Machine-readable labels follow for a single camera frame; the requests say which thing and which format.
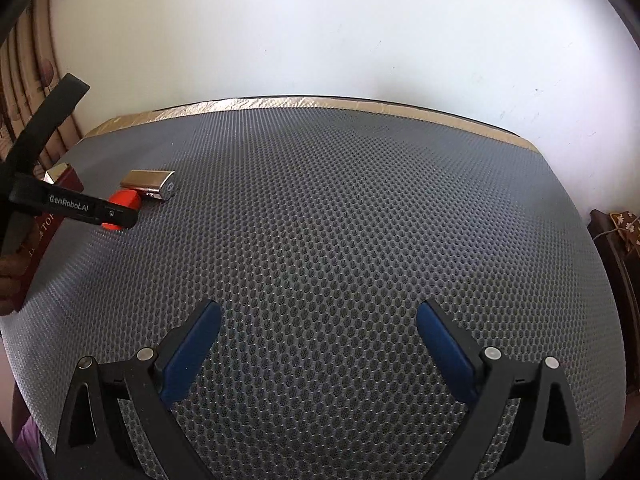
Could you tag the dark red toffee tin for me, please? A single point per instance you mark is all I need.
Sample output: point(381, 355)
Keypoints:
point(60, 175)

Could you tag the purple cloth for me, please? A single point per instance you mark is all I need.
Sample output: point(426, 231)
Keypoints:
point(28, 445)

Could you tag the gold box zigzag end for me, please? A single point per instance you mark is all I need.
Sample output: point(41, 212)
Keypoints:
point(155, 184)

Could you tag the grey honeycomb table mat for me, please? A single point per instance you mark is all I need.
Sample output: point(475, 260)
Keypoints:
point(319, 232)

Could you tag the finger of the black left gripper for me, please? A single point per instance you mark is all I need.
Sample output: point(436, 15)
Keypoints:
point(75, 204)

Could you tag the beige patterned curtain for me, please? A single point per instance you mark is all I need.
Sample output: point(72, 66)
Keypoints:
point(29, 71)

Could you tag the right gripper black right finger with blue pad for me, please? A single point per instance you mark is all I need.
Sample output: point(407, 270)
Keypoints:
point(544, 442)

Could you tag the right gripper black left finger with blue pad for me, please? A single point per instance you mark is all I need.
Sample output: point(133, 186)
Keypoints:
point(93, 441)

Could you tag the person's hand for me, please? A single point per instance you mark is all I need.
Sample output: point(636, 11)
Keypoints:
point(12, 271)

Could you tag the dark wooden furniture right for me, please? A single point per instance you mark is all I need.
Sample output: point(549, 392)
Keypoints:
point(616, 237)

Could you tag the red rounded case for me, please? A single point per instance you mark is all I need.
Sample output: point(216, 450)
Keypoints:
point(127, 198)

